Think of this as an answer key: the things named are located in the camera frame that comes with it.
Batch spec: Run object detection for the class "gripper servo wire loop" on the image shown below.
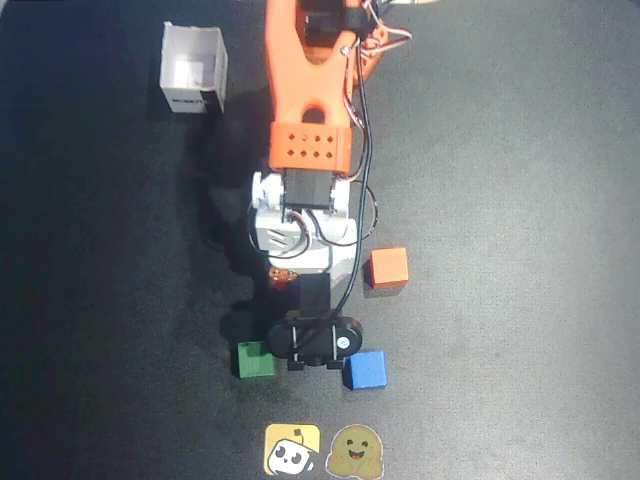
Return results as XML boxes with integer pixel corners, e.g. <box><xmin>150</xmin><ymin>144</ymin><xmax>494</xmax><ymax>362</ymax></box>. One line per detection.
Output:
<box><xmin>247</xmin><ymin>207</ymin><xmax>321</xmax><ymax>261</ymax></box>

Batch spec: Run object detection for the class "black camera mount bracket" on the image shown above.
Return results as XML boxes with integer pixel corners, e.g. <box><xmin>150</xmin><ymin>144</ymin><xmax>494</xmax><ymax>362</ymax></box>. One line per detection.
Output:
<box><xmin>285</xmin><ymin>272</ymin><xmax>347</xmax><ymax>372</ymax></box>

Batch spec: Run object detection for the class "blue wooden cube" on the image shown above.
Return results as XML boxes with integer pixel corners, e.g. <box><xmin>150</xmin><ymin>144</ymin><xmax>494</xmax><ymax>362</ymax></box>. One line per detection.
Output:
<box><xmin>343</xmin><ymin>350</ymin><xmax>388</xmax><ymax>391</ymax></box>

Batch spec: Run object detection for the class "white red arm servo wire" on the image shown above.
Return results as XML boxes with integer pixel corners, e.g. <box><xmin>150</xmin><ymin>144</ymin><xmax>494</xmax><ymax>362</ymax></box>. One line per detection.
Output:
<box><xmin>344</xmin><ymin>0</ymin><xmax>414</xmax><ymax>184</ymax></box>

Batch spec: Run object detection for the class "green wooden cube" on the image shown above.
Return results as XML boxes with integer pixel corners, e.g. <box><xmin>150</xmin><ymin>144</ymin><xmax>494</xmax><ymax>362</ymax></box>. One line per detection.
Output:
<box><xmin>235</xmin><ymin>340</ymin><xmax>277</xmax><ymax>380</ymax></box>

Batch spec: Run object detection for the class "hugging face emoji sticker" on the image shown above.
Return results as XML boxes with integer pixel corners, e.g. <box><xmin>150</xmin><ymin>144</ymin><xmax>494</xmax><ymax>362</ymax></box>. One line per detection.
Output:
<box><xmin>325</xmin><ymin>423</ymin><xmax>385</xmax><ymax>477</ymax></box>

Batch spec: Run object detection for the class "dark grey table mat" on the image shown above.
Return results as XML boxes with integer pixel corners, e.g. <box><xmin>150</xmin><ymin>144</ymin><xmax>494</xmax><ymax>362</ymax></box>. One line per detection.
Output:
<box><xmin>0</xmin><ymin>0</ymin><xmax>640</xmax><ymax>480</ymax></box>

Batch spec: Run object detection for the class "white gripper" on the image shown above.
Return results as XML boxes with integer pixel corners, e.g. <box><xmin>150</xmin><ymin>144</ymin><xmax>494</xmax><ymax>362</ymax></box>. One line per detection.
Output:
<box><xmin>254</xmin><ymin>214</ymin><xmax>359</xmax><ymax>291</ymax></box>

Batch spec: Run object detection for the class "black oval wrist camera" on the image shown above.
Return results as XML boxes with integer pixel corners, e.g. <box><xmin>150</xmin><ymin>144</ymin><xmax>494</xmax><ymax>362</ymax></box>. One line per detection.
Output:
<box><xmin>266</xmin><ymin>315</ymin><xmax>363</xmax><ymax>361</ymax></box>

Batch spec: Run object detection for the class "open white cardboard box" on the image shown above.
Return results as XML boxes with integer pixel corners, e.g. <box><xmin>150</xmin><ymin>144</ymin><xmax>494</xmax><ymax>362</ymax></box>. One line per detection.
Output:
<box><xmin>158</xmin><ymin>20</ymin><xmax>230</xmax><ymax>115</ymax></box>

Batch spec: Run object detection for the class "yellow robot face sticker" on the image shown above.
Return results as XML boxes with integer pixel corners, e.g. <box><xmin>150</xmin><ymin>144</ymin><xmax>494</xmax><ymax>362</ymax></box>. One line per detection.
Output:
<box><xmin>263</xmin><ymin>423</ymin><xmax>321</xmax><ymax>476</ymax></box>

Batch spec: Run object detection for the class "orange wooden cube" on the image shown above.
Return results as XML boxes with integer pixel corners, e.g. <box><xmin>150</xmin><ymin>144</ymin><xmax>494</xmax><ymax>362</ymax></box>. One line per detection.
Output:
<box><xmin>368</xmin><ymin>246</ymin><xmax>410</xmax><ymax>290</ymax></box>

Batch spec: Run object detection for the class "black camera cable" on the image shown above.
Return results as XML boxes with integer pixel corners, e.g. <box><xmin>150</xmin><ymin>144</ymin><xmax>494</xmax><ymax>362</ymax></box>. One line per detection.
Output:
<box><xmin>294</xmin><ymin>42</ymin><xmax>380</xmax><ymax>351</ymax></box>

